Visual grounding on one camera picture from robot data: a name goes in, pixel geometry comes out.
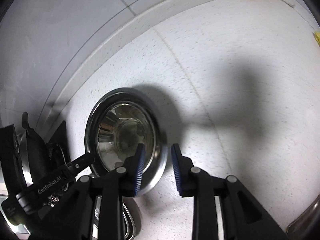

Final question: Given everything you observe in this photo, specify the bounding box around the steel bowl medium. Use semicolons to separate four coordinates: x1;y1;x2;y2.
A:
97;101;156;172

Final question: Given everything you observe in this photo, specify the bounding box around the yellow cloth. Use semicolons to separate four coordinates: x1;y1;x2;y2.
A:
313;31;320;46

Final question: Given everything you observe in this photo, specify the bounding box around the steel sink edge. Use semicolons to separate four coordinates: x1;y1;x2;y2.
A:
286;196;320;239

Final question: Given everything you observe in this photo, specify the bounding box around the small steel plate with label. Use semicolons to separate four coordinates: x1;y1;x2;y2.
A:
84;88;168;196

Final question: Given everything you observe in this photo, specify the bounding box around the large steel plate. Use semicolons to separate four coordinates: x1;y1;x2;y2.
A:
92;196;136;239

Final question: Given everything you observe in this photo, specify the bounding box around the black glass cooktop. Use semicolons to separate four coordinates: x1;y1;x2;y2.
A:
47;121;71;163

